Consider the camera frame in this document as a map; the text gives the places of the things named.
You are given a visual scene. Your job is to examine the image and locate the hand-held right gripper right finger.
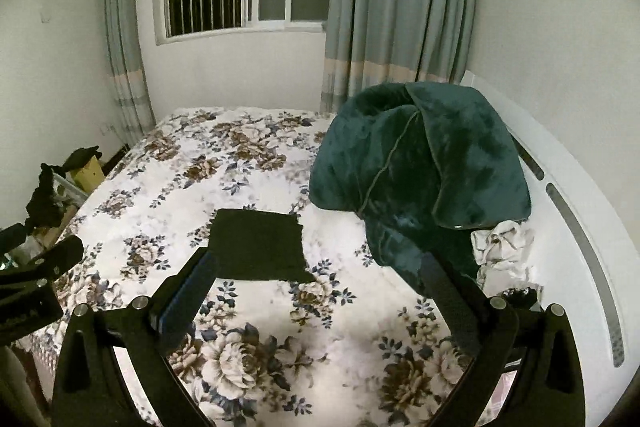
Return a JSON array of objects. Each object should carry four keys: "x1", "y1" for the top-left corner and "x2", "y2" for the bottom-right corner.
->
[{"x1": 420, "y1": 254, "x2": 587, "y2": 427}]

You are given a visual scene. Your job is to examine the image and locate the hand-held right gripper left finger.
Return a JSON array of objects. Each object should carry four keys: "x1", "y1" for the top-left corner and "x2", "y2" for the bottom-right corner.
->
[{"x1": 50, "y1": 247, "x2": 221, "y2": 427}]

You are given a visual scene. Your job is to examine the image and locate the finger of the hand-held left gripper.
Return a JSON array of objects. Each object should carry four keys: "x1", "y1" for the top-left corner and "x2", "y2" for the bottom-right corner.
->
[
  {"x1": 0, "y1": 222, "x2": 29, "y2": 254},
  {"x1": 0, "y1": 234, "x2": 85, "y2": 290}
]

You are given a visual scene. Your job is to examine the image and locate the black garment with white stripes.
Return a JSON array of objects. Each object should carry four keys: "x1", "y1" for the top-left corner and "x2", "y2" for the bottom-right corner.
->
[{"x1": 206, "y1": 208, "x2": 315, "y2": 284}]

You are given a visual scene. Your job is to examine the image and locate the black clothes pile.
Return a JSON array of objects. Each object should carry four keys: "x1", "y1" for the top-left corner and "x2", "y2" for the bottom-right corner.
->
[{"x1": 25, "y1": 163, "x2": 69, "y2": 229}]

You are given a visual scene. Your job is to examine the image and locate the small dark cloth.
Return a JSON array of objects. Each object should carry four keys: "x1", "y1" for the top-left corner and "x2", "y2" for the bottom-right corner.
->
[{"x1": 499, "y1": 286, "x2": 544, "y2": 312}]

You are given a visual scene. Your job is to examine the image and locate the white crumpled cloth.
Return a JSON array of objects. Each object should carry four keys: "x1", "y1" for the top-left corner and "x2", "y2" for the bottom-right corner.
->
[{"x1": 470, "y1": 220, "x2": 537, "y2": 289}]

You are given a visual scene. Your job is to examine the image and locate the yellow cardboard box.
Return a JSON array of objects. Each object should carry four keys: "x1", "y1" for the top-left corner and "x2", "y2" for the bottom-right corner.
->
[{"x1": 70, "y1": 158, "x2": 107, "y2": 194}]

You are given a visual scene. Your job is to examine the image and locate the black cloth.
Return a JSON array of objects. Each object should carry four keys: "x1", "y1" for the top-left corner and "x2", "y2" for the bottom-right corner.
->
[{"x1": 54, "y1": 146, "x2": 102, "y2": 174}]

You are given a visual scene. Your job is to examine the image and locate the floral bed sheet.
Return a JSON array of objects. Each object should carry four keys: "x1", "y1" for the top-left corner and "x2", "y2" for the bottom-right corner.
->
[{"x1": 14, "y1": 107, "x2": 543, "y2": 427}]

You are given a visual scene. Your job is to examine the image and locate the dark green plush blanket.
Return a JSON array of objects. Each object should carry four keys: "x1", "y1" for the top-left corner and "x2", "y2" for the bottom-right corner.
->
[{"x1": 308, "y1": 82, "x2": 533, "y2": 297}]

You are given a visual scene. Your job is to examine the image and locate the white headboard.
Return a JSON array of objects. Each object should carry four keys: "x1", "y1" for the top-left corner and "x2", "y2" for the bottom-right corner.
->
[{"x1": 459, "y1": 69, "x2": 630, "y2": 427}]

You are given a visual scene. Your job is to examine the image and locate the grey-blue curtain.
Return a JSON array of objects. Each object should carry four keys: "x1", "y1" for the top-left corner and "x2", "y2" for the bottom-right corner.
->
[
  {"x1": 102, "y1": 0, "x2": 157, "y2": 148},
  {"x1": 319, "y1": 0, "x2": 482, "y2": 116}
]

